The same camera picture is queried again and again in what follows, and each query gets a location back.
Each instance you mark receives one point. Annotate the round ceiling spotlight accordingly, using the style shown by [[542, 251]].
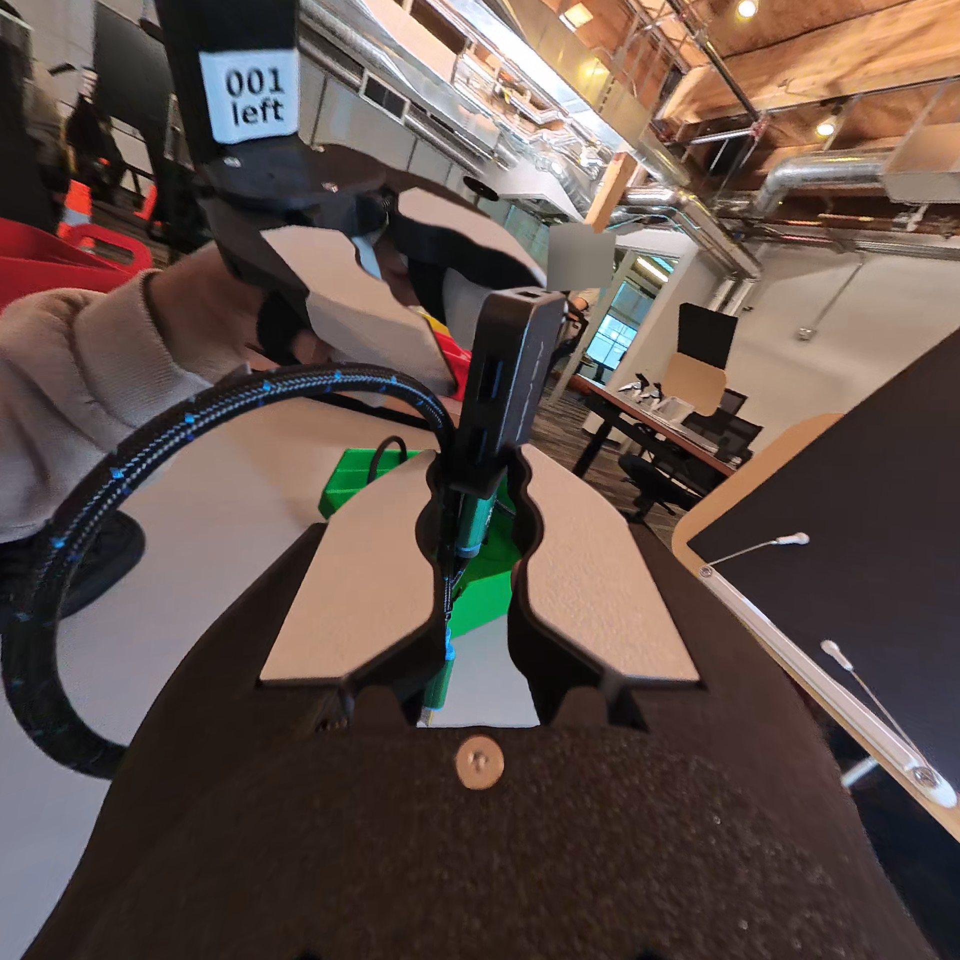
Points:
[[746, 7], [825, 127]]

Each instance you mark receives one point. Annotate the red plastic bin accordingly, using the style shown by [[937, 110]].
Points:
[[52, 259]]

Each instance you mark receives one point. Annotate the black office chair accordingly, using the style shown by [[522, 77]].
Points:
[[652, 480]]

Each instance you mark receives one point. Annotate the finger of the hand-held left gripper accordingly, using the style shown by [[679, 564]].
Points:
[[465, 232], [360, 315]]

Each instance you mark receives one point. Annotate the wooden top office desk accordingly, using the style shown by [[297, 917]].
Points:
[[637, 412]]

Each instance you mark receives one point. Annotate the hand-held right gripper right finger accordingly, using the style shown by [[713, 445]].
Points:
[[600, 585]]

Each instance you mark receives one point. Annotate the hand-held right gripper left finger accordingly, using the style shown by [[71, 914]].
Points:
[[360, 585]]

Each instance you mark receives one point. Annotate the black cushion pad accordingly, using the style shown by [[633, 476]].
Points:
[[90, 570]]

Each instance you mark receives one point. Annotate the silver ventilation duct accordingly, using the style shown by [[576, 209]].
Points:
[[810, 169]]

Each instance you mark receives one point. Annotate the person's left hand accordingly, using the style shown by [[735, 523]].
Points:
[[202, 315]]

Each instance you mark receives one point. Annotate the black wood-rimmed board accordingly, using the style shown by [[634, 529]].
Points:
[[705, 337], [862, 562]]

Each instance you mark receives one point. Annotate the black hdmi switch box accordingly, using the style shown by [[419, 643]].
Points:
[[517, 360]]

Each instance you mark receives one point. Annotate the green plastic bin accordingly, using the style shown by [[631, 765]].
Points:
[[352, 480]]

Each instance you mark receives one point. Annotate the person's left forearm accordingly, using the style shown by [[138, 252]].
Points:
[[75, 390]]

